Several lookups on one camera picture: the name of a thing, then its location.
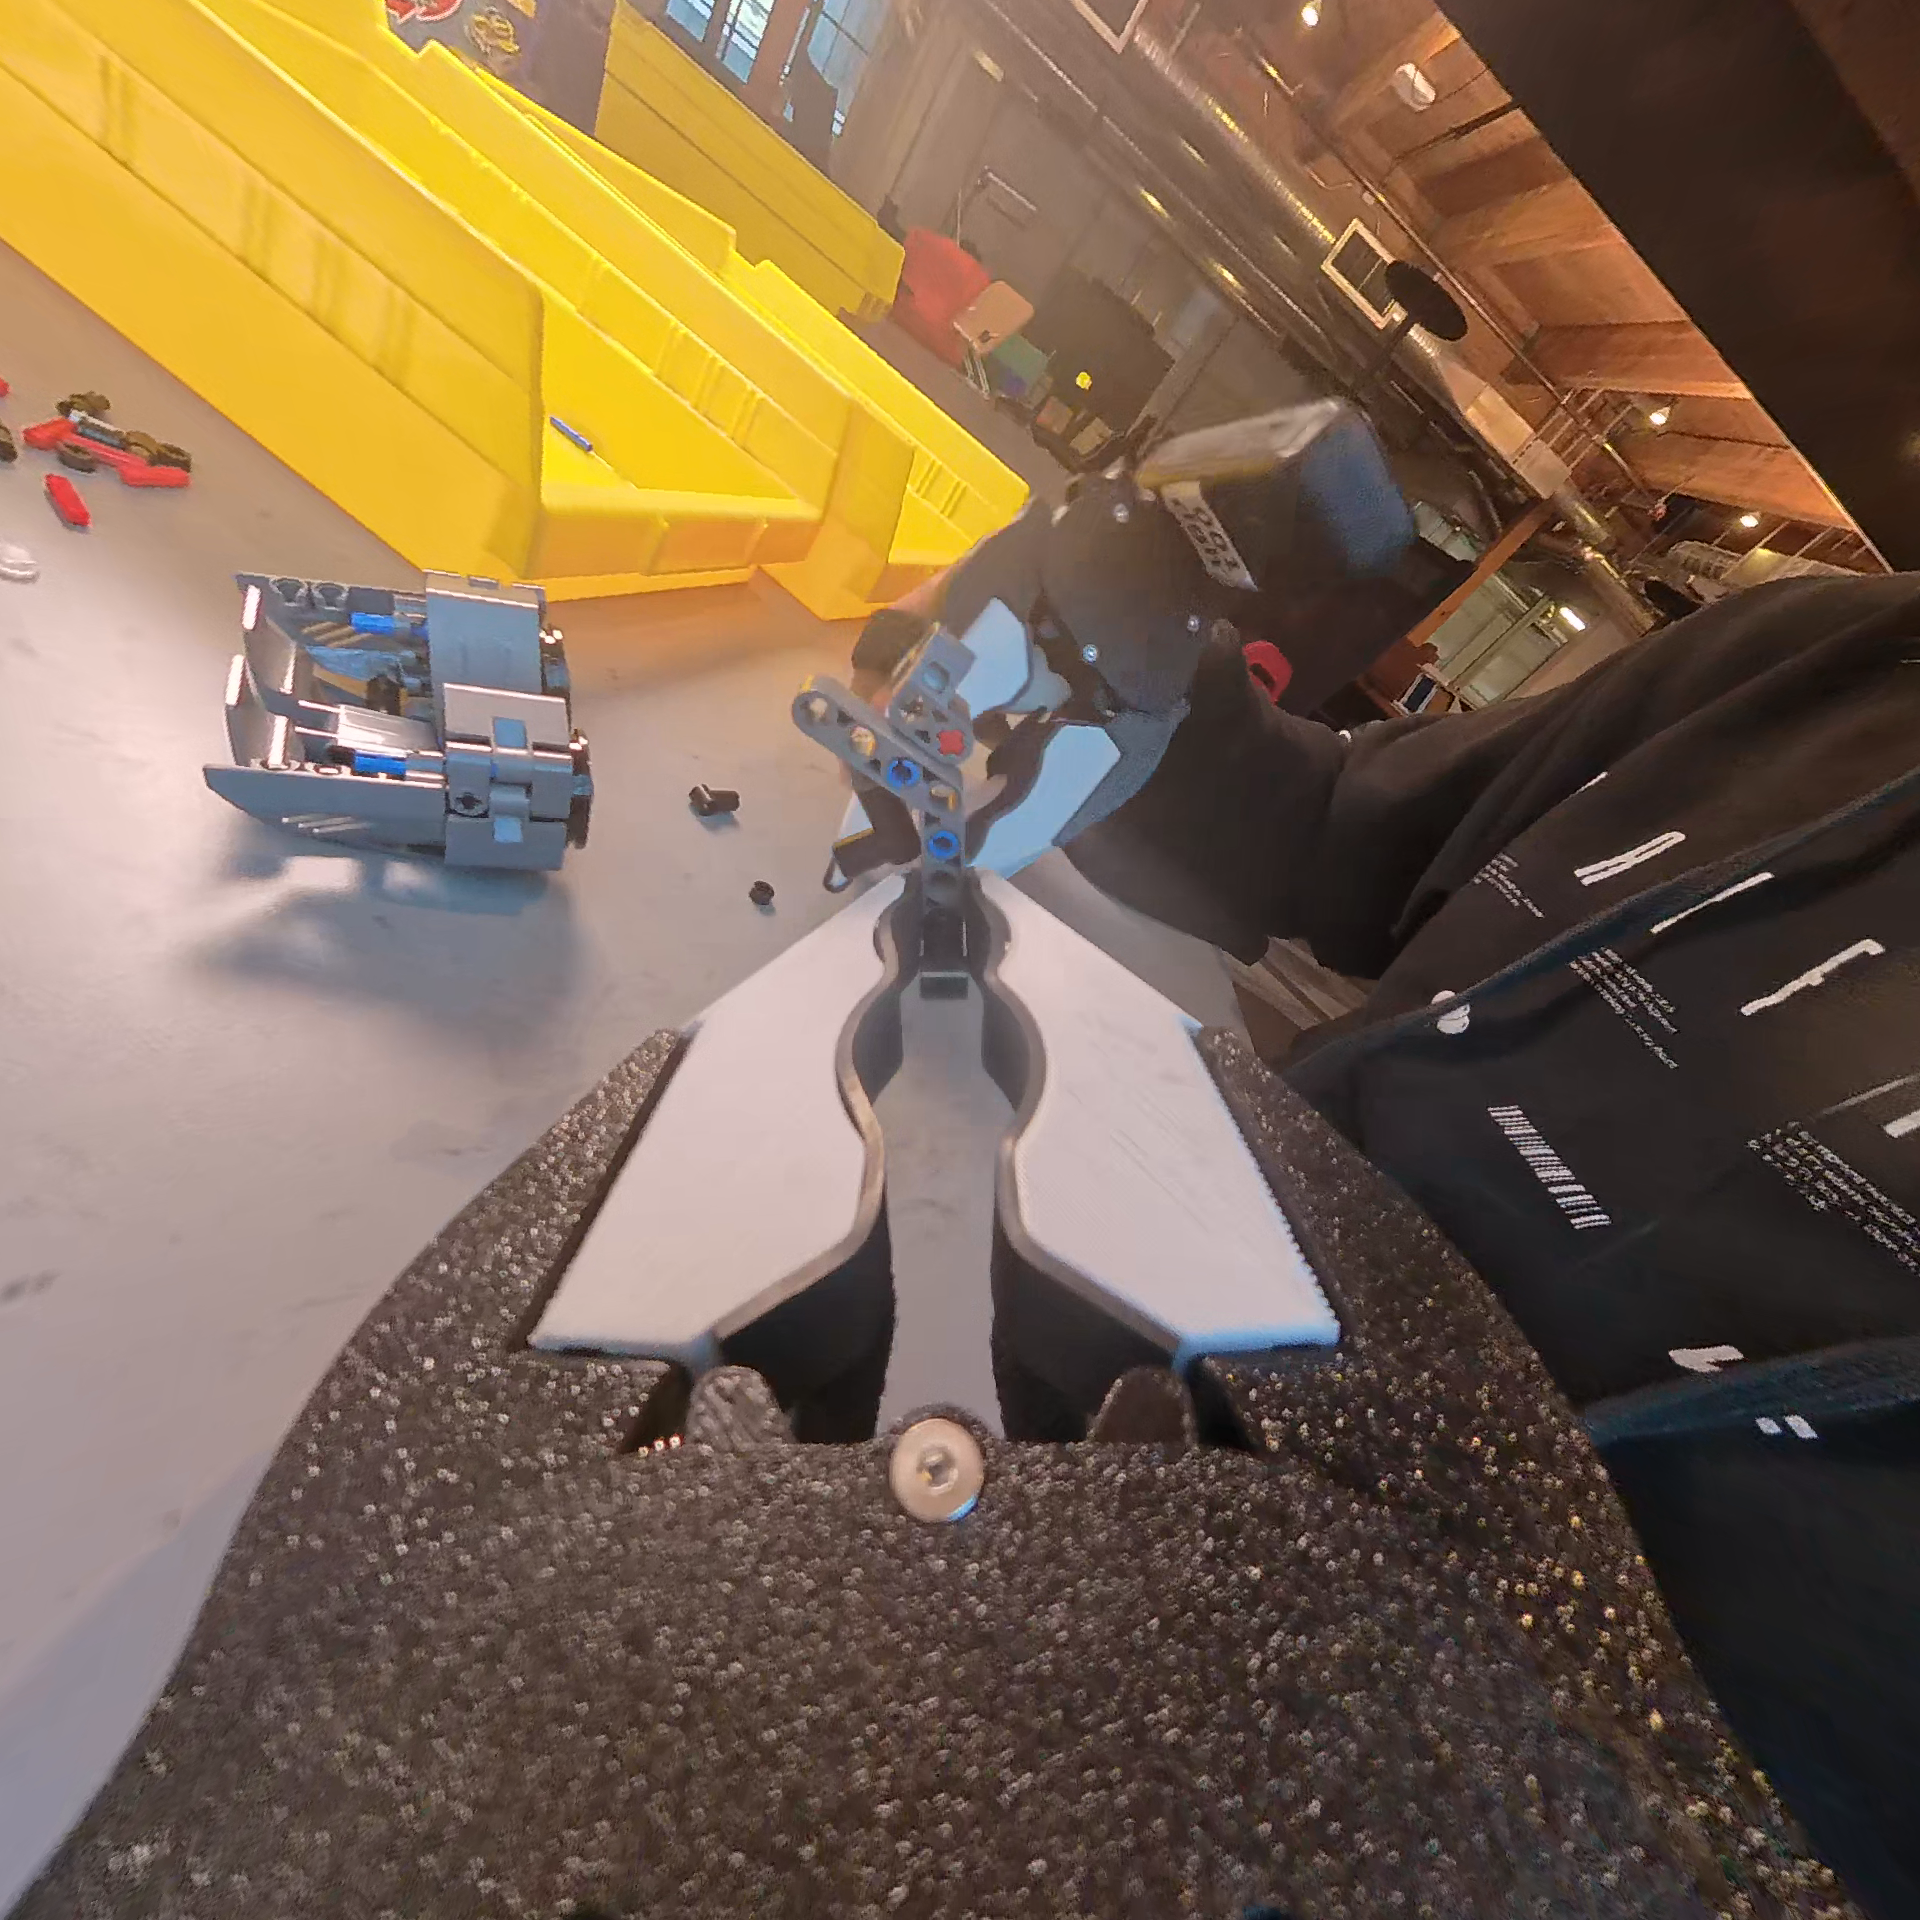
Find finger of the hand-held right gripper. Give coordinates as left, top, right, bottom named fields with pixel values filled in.
left=964, top=717, right=1127, bottom=883
left=941, top=598, right=1075, bottom=718

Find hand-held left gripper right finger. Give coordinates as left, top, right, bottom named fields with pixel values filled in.
left=965, top=866, right=1344, bottom=1443

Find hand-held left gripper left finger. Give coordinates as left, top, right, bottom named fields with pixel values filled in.
left=526, top=874, right=920, bottom=1443

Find black brick assembly coloured pins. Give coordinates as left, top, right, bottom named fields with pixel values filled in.
left=823, top=629, right=1050, bottom=905

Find grey brick beam piece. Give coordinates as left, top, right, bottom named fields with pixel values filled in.
left=792, top=673, right=974, bottom=1002

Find small brick parts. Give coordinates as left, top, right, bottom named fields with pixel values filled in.
left=0, top=375, right=198, bottom=578

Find grey desk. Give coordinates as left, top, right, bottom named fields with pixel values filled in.
left=0, top=237, right=1263, bottom=1891

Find beige chair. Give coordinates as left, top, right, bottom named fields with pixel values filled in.
left=955, top=279, right=1042, bottom=393

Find red chair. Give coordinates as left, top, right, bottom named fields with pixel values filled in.
left=895, top=226, right=996, bottom=364

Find grey twin engine brick model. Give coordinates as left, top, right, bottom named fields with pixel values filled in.
left=201, top=570, right=593, bottom=874

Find person's black hoodie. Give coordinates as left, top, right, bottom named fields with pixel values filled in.
left=1275, top=749, right=1920, bottom=1920

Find factory window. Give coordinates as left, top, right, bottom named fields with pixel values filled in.
left=660, top=0, right=891, bottom=98

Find metal ventilation duct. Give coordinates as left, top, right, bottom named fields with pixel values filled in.
left=1110, top=0, right=1653, bottom=603

